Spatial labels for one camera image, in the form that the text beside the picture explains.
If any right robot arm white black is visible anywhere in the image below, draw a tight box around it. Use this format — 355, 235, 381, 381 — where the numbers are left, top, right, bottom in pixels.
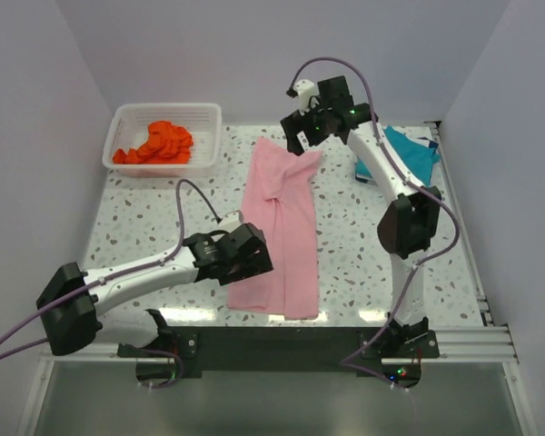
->
281, 76, 441, 357

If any purple cable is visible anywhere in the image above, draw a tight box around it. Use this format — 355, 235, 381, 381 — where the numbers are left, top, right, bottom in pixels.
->
289, 56, 462, 378
0, 178, 228, 390

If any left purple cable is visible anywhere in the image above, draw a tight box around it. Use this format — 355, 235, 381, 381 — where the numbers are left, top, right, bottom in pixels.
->
0, 178, 228, 390

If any white plastic basket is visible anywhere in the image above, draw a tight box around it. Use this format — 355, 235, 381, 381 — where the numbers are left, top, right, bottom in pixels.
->
102, 103, 222, 178

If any aluminium frame rail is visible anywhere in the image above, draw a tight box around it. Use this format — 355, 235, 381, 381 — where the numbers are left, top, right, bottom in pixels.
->
28, 125, 536, 435

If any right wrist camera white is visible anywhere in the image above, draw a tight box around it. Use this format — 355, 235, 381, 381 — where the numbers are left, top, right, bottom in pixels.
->
286, 79, 320, 114

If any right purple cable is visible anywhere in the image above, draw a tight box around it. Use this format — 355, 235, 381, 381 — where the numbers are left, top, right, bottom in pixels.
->
289, 56, 462, 378

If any folded teal t shirt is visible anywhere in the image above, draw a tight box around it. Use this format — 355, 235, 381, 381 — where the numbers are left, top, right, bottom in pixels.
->
354, 124, 441, 187

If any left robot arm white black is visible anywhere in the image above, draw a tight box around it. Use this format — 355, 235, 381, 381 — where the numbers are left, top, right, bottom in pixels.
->
36, 223, 273, 356

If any orange t shirt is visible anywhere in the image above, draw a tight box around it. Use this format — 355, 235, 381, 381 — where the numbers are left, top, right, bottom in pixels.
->
112, 121, 193, 165

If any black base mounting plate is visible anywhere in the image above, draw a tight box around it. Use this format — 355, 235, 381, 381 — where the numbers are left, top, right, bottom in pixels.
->
117, 326, 441, 382

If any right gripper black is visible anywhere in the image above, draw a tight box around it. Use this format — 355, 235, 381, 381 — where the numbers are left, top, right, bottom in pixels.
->
281, 97, 332, 157

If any pink t shirt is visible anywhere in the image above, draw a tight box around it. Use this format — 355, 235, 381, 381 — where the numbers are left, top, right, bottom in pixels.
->
227, 138, 322, 320

